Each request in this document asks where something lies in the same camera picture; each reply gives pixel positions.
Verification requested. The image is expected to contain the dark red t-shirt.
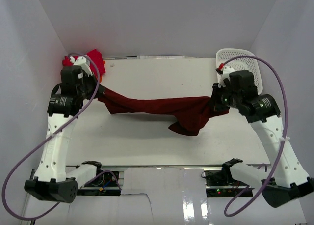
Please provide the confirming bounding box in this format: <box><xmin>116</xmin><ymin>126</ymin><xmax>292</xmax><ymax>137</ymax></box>
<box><xmin>98</xmin><ymin>88</ymin><xmax>229</xmax><ymax>136</ymax></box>

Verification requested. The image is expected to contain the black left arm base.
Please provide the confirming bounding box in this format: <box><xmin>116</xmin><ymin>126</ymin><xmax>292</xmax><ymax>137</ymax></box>
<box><xmin>77</xmin><ymin>171</ymin><xmax>124</xmax><ymax>196</ymax></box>

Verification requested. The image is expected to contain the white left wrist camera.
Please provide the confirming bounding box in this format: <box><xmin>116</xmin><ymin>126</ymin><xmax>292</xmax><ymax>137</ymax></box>
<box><xmin>70</xmin><ymin>56</ymin><xmax>94</xmax><ymax>76</ymax></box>

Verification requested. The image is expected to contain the folded orange t-shirt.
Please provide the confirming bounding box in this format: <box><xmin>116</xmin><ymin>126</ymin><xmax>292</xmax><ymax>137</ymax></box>
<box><xmin>99</xmin><ymin>60</ymin><xmax>106</xmax><ymax>82</ymax></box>

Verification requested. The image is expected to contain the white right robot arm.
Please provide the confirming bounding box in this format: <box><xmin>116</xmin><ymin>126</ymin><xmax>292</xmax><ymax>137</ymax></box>
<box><xmin>210</xmin><ymin>67</ymin><xmax>314</xmax><ymax>208</ymax></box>

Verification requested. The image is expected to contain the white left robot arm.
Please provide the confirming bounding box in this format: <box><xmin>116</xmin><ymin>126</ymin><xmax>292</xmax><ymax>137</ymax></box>
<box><xmin>24</xmin><ymin>64</ymin><xmax>105</xmax><ymax>203</ymax></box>

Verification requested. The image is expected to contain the folded bright red t-shirt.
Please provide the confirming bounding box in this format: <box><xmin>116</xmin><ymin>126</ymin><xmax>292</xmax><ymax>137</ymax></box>
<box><xmin>62</xmin><ymin>49</ymin><xmax>103</xmax><ymax>75</ymax></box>

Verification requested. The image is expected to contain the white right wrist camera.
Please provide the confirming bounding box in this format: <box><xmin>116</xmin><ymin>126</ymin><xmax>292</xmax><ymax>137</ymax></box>
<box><xmin>216</xmin><ymin>63</ymin><xmax>235</xmax><ymax>88</ymax></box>

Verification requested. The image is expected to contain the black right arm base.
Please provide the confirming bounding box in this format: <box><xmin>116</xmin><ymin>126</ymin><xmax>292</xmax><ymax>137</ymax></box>
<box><xmin>201</xmin><ymin>170</ymin><xmax>247</xmax><ymax>198</ymax></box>

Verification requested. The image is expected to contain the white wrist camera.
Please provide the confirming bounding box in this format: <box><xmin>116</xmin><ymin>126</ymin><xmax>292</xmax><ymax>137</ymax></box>
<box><xmin>216</xmin><ymin>63</ymin><xmax>235</xmax><ymax>88</ymax></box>
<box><xmin>70</xmin><ymin>56</ymin><xmax>94</xmax><ymax>76</ymax></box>

